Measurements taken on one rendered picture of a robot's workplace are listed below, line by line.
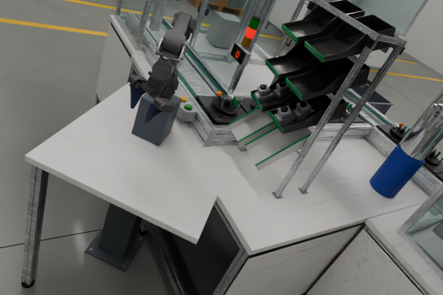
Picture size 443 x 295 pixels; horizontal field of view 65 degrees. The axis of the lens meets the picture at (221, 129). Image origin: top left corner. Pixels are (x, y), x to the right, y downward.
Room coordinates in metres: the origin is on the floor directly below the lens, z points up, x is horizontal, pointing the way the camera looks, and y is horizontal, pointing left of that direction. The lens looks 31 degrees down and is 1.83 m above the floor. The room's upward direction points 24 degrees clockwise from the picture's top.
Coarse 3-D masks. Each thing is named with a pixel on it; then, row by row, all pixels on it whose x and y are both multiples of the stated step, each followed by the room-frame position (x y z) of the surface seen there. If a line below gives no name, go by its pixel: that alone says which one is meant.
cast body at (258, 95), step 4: (264, 84) 1.42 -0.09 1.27; (260, 88) 1.40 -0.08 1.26; (264, 88) 1.39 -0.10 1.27; (268, 88) 1.40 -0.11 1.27; (256, 92) 1.42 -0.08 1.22; (260, 92) 1.38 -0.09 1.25; (264, 92) 1.39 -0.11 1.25; (268, 92) 1.40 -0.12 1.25; (256, 96) 1.39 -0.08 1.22; (260, 96) 1.39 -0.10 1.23; (264, 96) 1.40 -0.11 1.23; (268, 96) 1.40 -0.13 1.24; (272, 96) 1.43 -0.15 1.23; (260, 100) 1.39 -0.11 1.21; (264, 100) 1.40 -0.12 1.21; (268, 100) 1.41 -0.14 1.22
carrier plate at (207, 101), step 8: (200, 96) 1.66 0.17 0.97; (208, 96) 1.70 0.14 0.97; (216, 96) 1.74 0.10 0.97; (200, 104) 1.60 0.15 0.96; (208, 104) 1.61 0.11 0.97; (208, 112) 1.54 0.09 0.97; (216, 112) 1.57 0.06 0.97; (240, 112) 1.68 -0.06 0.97; (216, 120) 1.49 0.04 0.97; (224, 120) 1.53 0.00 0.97; (232, 120) 1.56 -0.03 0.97
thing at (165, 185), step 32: (128, 96) 1.54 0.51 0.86; (64, 128) 1.11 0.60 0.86; (96, 128) 1.20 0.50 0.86; (128, 128) 1.29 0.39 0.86; (32, 160) 0.89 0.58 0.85; (64, 160) 0.95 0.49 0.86; (96, 160) 1.02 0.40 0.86; (128, 160) 1.09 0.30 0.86; (160, 160) 1.17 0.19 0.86; (192, 160) 1.27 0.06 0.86; (96, 192) 0.88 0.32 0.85; (128, 192) 0.93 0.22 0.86; (160, 192) 1.00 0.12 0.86; (192, 192) 1.07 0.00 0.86; (160, 224) 0.87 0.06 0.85; (192, 224) 0.91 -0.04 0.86
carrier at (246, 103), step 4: (240, 100) 1.81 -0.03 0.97; (244, 100) 1.83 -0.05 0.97; (248, 100) 1.85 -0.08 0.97; (252, 100) 1.88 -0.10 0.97; (244, 104) 1.79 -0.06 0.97; (248, 104) 1.81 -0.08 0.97; (252, 104) 1.79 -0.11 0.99; (244, 108) 1.74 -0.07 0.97; (248, 108) 1.76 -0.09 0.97; (252, 108) 1.76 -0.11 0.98; (248, 112) 1.71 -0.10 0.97
